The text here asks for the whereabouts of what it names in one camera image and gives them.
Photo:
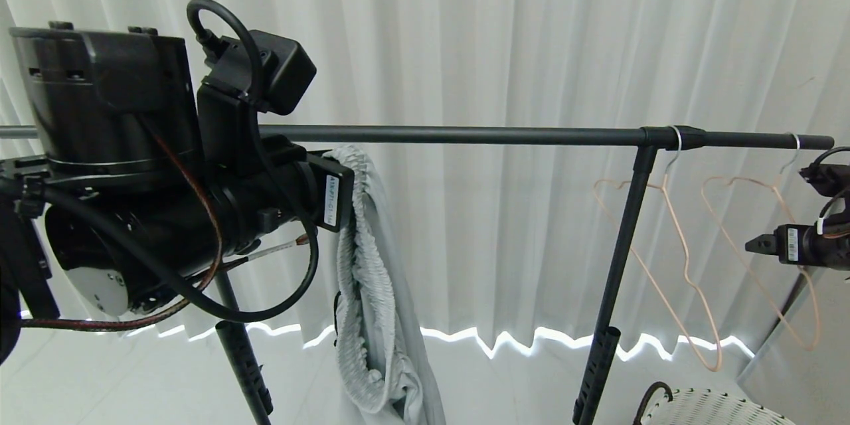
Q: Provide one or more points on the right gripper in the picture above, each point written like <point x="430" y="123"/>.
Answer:
<point x="823" y="249"/>

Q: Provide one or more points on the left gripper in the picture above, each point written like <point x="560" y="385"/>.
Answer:
<point x="279" y="199"/>

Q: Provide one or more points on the pink clothes hanger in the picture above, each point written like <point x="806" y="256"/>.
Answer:
<point x="754" y="265"/>
<point x="675" y="232"/>

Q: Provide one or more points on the pale grey shorts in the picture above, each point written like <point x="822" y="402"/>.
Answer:
<point x="372" y="279"/>

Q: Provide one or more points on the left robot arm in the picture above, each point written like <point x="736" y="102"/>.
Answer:
<point x="99" y="106"/>

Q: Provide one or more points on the white laundry basket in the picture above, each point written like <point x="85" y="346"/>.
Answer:
<point x="717" y="408"/>

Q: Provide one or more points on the black clothes rack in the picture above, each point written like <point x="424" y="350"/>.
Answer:
<point x="465" y="135"/>

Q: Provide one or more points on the white curtain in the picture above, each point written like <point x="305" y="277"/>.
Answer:
<point x="498" y="33"/>

